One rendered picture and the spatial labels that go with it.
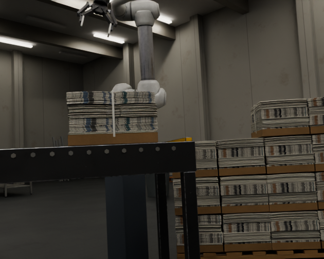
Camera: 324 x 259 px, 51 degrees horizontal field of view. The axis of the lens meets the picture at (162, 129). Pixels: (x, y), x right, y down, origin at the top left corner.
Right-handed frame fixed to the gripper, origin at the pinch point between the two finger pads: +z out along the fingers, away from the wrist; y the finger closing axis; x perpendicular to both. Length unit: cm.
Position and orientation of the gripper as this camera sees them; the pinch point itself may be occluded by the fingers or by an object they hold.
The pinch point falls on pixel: (95, 30)
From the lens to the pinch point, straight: 178.0
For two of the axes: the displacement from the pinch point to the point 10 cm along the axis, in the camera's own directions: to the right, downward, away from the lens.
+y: -9.4, -2.0, -2.7
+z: -0.7, 8.9, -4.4
